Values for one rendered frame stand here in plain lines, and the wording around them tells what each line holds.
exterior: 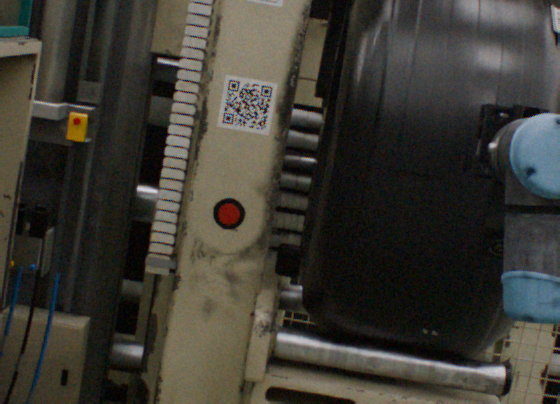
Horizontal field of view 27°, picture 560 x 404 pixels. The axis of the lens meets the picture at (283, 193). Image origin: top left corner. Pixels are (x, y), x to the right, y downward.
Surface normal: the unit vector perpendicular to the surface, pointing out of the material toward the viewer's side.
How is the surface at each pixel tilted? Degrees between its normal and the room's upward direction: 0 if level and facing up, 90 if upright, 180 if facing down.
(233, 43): 90
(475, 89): 64
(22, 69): 90
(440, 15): 44
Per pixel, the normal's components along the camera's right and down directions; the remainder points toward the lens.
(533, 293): -0.40, 0.07
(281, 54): 0.00, 0.14
